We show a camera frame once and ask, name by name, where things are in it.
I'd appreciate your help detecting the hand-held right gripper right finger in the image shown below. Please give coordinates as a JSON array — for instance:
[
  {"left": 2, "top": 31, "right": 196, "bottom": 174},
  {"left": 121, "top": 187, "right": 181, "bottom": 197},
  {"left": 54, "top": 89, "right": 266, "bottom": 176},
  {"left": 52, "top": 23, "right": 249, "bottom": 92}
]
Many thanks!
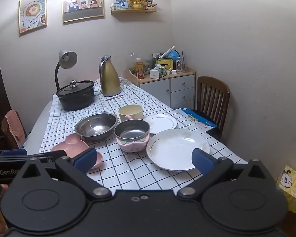
[{"left": 178, "top": 148, "right": 277, "bottom": 199}]

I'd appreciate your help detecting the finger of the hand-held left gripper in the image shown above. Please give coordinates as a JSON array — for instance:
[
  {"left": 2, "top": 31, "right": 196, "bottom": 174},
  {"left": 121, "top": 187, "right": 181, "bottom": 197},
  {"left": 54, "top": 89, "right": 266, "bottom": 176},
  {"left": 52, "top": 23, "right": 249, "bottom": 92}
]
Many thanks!
[
  {"left": 0, "top": 149, "right": 27, "bottom": 156},
  {"left": 0, "top": 150, "right": 67, "bottom": 164}
]

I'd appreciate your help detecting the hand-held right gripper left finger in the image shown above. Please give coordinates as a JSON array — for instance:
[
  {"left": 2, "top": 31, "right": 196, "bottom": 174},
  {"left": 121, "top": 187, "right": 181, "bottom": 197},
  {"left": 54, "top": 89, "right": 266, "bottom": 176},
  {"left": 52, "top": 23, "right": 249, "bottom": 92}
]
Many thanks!
[{"left": 11, "top": 148, "right": 112, "bottom": 200}]

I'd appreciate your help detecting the pink mouse-shaped plate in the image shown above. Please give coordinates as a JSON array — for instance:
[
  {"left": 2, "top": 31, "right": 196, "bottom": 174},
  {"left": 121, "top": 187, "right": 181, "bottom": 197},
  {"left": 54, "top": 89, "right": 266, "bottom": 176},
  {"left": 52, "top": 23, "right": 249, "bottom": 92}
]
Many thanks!
[{"left": 51, "top": 133, "right": 103, "bottom": 169}]

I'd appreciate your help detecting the large white plate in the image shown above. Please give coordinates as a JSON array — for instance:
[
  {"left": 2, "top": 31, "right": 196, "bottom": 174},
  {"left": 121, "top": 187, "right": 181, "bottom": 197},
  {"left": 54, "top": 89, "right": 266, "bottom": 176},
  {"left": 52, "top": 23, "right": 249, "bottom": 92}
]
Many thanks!
[{"left": 146, "top": 128, "right": 211, "bottom": 172}]

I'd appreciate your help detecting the large steel bowl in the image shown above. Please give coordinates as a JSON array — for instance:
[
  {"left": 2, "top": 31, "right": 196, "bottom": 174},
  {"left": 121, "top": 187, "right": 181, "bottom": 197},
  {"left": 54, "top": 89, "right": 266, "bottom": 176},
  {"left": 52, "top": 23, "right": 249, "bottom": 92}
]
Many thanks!
[{"left": 75, "top": 113, "right": 118, "bottom": 142}]

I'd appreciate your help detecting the pink cat-shaped bowl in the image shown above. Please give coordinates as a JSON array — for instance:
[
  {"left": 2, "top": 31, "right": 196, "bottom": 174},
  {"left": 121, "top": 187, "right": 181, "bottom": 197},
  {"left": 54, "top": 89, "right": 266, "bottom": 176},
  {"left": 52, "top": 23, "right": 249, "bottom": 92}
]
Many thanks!
[{"left": 116, "top": 133, "right": 152, "bottom": 153}]

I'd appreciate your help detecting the small steel bowl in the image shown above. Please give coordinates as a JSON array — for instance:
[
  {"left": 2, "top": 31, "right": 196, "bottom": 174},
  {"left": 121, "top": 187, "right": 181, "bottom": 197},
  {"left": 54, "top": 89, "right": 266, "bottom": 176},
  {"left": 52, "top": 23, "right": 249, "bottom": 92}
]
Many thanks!
[{"left": 114, "top": 119, "right": 150, "bottom": 140}]

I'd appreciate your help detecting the cream bowl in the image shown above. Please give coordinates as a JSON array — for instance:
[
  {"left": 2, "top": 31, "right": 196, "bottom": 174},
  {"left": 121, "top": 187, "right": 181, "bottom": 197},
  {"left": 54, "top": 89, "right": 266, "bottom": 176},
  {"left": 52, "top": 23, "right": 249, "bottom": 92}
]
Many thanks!
[{"left": 118, "top": 104, "right": 143, "bottom": 121}]

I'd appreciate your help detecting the pink towel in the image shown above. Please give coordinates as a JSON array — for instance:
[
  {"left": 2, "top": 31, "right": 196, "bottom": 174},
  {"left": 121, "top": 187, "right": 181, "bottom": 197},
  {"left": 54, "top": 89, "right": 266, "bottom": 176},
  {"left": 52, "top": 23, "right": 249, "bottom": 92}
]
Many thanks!
[{"left": 4, "top": 110, "right": 24, "bottom": 149}]

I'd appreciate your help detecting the dark wooden chair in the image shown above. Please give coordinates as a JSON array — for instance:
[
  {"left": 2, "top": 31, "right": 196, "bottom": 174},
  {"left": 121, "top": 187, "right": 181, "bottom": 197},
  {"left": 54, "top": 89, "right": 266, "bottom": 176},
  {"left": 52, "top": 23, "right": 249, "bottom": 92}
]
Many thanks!
[{"left": 0, "top": 110, "right": 28, "bottom": 151}]

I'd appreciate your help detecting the blue white package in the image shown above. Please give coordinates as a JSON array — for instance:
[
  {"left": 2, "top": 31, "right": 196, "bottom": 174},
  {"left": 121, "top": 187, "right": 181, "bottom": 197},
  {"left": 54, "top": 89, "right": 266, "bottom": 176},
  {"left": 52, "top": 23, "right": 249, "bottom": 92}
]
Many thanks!
[{"left": 180, "top": 107, "right": 217, "bottom": 133}]

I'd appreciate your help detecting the white black grid tablecloth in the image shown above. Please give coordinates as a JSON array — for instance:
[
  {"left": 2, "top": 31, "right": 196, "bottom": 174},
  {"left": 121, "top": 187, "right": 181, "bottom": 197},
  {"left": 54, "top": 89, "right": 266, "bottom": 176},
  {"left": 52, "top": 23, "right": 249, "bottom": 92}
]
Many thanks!
[{"left": 39, "top": 78, "right": 248, "bottom": 182}]

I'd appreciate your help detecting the small white plate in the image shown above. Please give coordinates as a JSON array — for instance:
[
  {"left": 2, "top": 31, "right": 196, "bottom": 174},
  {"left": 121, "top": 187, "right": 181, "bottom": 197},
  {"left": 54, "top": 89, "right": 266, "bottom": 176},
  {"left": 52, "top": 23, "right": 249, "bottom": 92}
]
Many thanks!
[{"left": 142, "top": 114, "right": 178, "bottom": 134}]

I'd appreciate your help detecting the black cooking pot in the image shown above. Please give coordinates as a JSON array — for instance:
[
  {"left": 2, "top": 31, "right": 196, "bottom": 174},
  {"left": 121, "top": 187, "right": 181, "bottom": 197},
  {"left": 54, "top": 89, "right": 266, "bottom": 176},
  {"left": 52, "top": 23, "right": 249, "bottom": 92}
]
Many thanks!
[{"left": 56, "top": 80, "right": 95, "bottom": 111}]

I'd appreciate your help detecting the brown slatted wooden chair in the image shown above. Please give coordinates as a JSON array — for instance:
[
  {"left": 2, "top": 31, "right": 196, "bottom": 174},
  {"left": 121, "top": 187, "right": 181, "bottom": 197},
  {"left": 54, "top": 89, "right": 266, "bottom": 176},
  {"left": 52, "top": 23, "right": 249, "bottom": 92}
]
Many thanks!
[{"left": 197, "top": 76, "right": 230, "bottom": 139}]

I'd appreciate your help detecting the glass pot lid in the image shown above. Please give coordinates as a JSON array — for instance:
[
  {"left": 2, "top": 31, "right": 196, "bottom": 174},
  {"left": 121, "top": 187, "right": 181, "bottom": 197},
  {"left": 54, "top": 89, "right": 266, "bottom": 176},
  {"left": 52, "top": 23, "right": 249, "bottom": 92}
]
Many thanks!
[{"left": 57, "top": 80, "right": 94, "bottom": 97}]

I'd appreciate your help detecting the white wooden cabinet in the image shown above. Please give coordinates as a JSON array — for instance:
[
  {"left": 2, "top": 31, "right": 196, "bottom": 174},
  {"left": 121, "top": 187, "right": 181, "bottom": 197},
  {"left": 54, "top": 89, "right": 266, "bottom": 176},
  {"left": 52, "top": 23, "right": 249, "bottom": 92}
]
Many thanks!
[{"left": 129, "top": 67, "right": 196, "bottom": 110}]

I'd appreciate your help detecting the gold thermos jug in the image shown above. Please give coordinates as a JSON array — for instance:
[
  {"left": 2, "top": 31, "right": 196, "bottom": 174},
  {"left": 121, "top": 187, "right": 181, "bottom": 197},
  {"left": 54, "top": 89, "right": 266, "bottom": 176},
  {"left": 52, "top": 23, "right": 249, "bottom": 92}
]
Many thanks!
[{"left": 99, "top": 54, "right": 121, "bottom": 97}]

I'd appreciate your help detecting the glass pitcher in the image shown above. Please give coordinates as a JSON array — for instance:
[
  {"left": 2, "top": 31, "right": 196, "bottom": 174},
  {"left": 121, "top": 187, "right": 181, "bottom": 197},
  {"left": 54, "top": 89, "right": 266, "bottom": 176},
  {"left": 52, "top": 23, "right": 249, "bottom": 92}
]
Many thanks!
[{"left": 120, "top": 69, "right": 132, "bottom": 87}]

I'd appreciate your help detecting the yellow cartoon box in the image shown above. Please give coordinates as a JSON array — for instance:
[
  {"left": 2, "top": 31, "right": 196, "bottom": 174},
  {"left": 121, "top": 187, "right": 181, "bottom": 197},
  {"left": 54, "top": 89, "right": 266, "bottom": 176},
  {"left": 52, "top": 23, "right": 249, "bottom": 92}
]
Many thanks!
[{"left": 275, "top": 165, "right": 296, "bottom": 213}]

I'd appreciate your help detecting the wooden rack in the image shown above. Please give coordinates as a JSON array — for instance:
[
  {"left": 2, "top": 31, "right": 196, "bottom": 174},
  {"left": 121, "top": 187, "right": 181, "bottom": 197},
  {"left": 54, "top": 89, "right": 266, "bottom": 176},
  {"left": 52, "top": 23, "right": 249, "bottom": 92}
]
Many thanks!
[{"left": 129, "top": 70, "right": 145, "bottom": 87}]

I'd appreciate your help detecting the grey desk lamp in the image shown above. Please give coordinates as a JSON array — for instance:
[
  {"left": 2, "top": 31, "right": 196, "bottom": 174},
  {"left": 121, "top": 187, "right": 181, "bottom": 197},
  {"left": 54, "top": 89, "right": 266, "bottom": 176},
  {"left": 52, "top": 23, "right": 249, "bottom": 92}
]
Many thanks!
[{"left": 55, "top": 50, "right": 78, "bottom": 90}]

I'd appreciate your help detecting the white tissue box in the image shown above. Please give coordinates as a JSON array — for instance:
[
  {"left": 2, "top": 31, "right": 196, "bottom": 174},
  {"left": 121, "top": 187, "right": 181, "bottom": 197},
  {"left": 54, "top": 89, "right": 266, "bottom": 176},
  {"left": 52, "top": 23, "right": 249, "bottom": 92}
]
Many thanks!
[{"left": 150, "top": 64, "right": 167, "bottom": 79}]

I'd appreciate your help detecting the incense stick holder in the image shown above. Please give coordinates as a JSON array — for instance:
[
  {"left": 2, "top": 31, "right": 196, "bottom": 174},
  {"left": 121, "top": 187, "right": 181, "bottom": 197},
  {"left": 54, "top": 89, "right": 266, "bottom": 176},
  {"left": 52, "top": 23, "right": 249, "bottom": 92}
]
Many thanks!
[{"left": 181, "top": 49, "right": 188, "bottom": 73}]

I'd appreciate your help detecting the glass dome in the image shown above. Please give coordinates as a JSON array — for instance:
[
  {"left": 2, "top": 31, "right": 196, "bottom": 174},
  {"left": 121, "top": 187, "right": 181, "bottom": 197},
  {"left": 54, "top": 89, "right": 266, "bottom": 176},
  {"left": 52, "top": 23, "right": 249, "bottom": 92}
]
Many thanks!
[{"left": 125, "top": 53, "right": 137, "bottom": 71}]

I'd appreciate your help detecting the framed food poster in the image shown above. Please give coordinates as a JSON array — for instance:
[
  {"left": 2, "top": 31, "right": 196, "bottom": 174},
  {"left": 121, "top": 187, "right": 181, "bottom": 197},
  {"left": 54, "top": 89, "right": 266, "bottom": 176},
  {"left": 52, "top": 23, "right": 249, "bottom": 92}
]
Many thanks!
[{"left": 18, "top": 0, "right": 48, "bottom": 34}]

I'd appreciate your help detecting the framed family poster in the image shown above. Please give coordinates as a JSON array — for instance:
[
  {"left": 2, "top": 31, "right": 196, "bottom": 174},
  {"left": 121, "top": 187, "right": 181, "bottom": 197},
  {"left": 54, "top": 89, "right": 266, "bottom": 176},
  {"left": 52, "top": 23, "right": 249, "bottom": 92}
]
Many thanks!
[{"left": 62, "top": 0, "right": 104, "bottom": 23}]

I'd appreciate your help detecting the wooden wall shelf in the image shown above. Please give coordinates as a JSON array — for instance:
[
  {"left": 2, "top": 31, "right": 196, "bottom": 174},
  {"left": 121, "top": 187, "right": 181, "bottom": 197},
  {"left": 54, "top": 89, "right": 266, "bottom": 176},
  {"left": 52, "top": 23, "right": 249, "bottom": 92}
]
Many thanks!
[{"left": 111, "top": 4, "right": 158, "bottom": 14}]

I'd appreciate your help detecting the photo frame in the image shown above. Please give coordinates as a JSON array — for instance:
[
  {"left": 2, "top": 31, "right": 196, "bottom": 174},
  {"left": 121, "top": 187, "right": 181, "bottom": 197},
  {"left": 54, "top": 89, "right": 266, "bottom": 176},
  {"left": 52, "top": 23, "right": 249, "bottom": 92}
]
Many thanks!
[{"left": 113, "top": 0, "right": 129, "bottom": 10}]

